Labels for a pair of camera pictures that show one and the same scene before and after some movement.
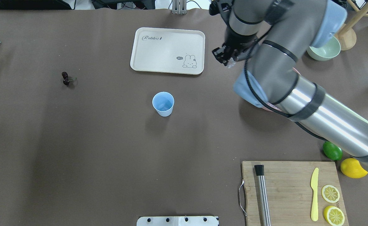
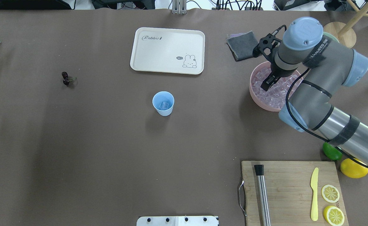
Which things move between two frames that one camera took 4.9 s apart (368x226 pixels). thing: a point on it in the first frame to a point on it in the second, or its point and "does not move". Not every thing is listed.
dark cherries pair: x=66 y=81 does not move
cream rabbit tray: x=168 y=50 does not move
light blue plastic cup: x=163 y=102 does not move
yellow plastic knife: x=314 y=184 does not move
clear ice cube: x=231 y=63 to x=164 y=105
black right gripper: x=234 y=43 to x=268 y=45
